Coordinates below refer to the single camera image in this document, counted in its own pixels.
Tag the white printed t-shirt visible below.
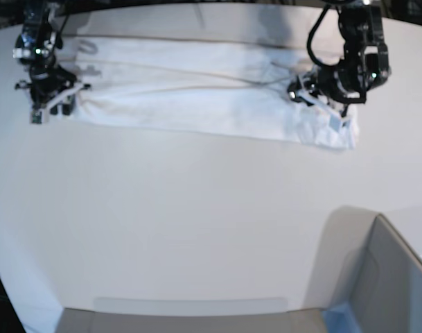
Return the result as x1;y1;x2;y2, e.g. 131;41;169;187
58;37;359;150

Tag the grey cardboard bin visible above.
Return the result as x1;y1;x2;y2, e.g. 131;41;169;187
322;214;422;332

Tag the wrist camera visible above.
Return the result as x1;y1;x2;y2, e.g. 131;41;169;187
328;116;351;133
30;108;51;125

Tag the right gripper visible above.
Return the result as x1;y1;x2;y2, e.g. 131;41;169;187
15;65;91;117

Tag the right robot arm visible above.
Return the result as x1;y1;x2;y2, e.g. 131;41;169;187
12;1;91;125

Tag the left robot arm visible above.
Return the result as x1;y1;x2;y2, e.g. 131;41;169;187
287;1;392;119

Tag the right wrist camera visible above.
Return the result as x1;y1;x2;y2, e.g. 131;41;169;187
30;108;51;125

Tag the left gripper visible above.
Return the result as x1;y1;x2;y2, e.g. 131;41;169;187
287;67;349;120

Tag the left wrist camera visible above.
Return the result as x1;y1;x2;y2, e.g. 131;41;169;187
328;116;351;133

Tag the grey tape strip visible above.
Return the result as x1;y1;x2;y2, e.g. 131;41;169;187
93;298;288;316

